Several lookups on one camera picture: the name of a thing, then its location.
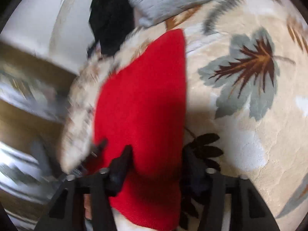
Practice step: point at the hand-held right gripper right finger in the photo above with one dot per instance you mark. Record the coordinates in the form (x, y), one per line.
(192, 173)

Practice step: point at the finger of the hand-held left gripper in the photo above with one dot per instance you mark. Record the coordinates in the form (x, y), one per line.
(99, 147)

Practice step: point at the wooden cabinet with glass doors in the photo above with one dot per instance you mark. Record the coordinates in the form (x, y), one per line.
(26, 115)

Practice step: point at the black cloth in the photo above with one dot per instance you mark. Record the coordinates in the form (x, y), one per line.
(110, 21)

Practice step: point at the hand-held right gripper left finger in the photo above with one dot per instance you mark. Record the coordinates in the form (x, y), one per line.
(120, 170)

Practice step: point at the beige leaf-print blanket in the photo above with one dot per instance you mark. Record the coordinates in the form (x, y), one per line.
(240, 130)

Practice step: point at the red and navy knit sweater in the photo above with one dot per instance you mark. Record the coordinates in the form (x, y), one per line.
(144, 105)

